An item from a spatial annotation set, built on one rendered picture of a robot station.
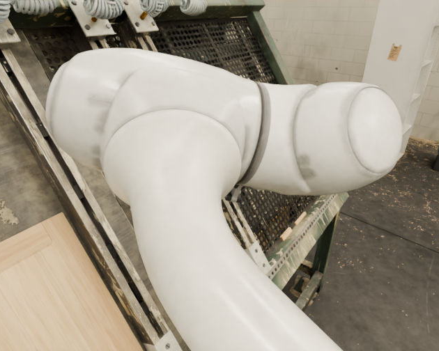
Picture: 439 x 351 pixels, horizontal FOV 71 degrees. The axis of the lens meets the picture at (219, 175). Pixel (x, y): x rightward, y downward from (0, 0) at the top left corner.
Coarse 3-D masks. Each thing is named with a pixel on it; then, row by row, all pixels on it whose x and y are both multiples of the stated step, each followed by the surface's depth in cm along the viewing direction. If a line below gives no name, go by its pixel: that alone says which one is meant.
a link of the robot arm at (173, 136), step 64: (64, 64) 23; (128, 64) 22; (192, 64) 25; (64, 128) 22; (128, 128) 20; (192, 128) 20; (256, 128) 25; (128, 192) 20; (192, 192) 18; (192, 256) 15; (192, 320) 14; (256, 320) 14
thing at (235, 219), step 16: (128, 0) 106; (160, 0) 101; (128, 16) 105; (144, 16) 107; (128, 32) 111; (144, 32) 109; (144, 48) 110; (224, 208) 117; (240, 224) 119; (240, 240) 118; (256, 240) 121; (256, 256) 119
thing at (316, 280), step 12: (288, 204) 185; (336, 216) 193; (324, 240) 212; (324, 252) 215; (300, 264) 233; (312, 264) 225; (324, 264) 219; (312, 276) 215; (324, 276) 223; (312, 288) 206; (300, 300) 198
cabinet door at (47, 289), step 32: (64, 224) 82; (0, 256) 71; (32, 256) 76; (64, 256) 80; (0, 288) 70; (32, 288) 74; (64, 288) 78; (96, 288) 83; (0, 320) 69; (32, 320) 72; (64, 320) 77; (96, 320) 81
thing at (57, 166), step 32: (0, 0) 70; (0, 32) 76; (0, 64) 78; (0, 96) 81; (32, 96) 81; (32, 128) 78; (64, 160) 82; (64, 192) 80; (96, 224) 85; (96, 256) 84; (128, 288) 83; (160, 320) 87
